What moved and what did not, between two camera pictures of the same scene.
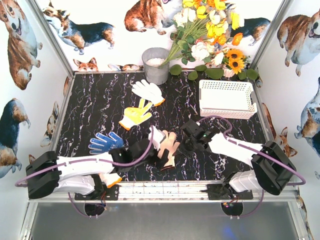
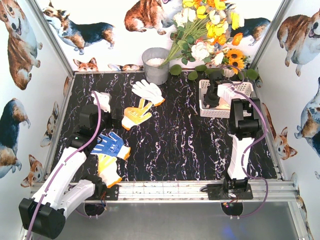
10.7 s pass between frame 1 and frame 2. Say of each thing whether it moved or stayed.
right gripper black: moved
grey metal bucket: stayed
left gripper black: moved
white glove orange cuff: stayed
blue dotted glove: stayed
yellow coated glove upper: stayed
